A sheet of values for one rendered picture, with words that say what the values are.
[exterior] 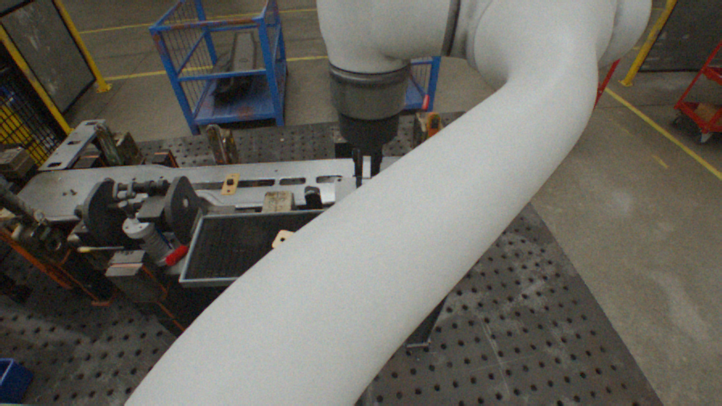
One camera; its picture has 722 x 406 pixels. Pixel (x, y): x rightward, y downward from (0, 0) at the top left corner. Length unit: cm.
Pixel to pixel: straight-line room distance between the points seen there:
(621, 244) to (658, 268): 24
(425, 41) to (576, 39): 12
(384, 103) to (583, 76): 20
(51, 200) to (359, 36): 105
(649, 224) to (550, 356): 195
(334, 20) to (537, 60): 18
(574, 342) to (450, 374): 38
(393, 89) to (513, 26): 13
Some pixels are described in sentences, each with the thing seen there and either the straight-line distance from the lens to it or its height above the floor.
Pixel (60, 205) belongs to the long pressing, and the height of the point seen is 100.
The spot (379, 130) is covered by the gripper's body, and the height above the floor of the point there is 139.
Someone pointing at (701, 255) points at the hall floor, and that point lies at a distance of 294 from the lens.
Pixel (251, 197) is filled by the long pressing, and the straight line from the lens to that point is 89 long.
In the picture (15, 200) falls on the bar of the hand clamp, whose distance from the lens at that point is 103.
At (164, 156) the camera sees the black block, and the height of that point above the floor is 99.
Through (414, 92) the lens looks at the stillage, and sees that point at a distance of 319.
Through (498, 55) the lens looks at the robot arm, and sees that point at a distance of 28.
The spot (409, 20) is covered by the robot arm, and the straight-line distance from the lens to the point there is 30.
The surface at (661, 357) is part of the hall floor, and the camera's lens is 226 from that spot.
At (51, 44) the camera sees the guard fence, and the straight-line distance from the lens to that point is 426.
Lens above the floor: 160
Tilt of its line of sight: 46 degrees down
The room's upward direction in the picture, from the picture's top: straight up
